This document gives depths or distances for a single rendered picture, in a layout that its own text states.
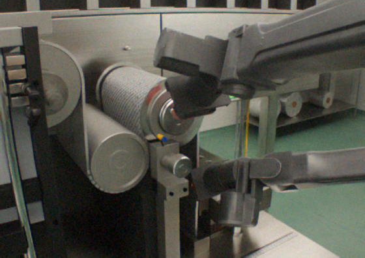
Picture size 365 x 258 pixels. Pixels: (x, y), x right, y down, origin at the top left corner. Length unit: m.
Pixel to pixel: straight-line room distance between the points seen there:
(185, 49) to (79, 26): 0.52
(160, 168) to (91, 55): 0.40
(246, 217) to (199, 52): 0.31
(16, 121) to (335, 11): 0.40
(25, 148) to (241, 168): 0.37
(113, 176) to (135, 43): 0.44
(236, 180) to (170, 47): 0.29
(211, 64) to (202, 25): 0.65
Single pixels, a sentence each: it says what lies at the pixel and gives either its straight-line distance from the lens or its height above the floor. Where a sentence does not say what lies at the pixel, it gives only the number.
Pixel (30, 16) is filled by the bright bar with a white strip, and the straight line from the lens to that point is 0.57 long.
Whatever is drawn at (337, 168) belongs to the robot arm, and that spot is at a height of 1.21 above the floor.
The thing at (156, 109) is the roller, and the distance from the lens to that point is 0.68.
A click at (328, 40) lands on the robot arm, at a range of 0.28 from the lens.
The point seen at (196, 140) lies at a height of 1.18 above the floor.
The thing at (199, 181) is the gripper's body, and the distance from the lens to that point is 0.73.
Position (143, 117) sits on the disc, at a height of 1.26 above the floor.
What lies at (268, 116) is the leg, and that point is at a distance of 1.63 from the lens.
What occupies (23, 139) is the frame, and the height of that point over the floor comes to 1.29.
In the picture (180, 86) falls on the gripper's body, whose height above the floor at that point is 1.33.
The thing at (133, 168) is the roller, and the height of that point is 1.16.
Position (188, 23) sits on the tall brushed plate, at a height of 1.41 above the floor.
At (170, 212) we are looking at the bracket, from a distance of 0.74.
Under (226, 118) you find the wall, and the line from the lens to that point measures 4.39.
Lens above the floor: 1.46
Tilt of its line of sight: 18 degrees down
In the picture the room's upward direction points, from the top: straight up
